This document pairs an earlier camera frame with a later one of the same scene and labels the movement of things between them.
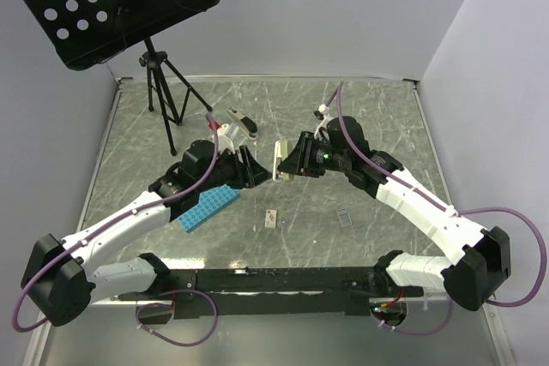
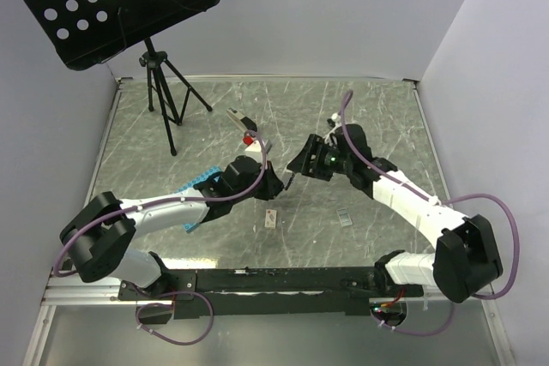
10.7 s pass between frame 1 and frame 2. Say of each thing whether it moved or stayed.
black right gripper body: stayed
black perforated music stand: stayed
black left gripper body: moved
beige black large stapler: stayed
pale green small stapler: moved
